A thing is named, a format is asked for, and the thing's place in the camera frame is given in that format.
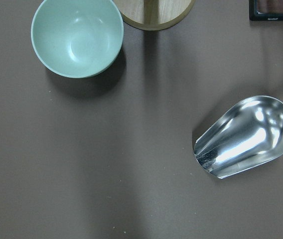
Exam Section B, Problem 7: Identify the black framed tray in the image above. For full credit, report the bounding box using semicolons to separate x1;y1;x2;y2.
249;0;283;21

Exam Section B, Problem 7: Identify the wooden cup rack stand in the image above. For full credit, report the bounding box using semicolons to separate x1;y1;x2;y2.
114;0;195;31

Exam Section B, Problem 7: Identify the mint green bowl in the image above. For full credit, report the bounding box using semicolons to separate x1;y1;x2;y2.
30;0;124;78

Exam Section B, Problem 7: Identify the metal ice scoop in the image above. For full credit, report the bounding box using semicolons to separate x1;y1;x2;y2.
193;96;283;179

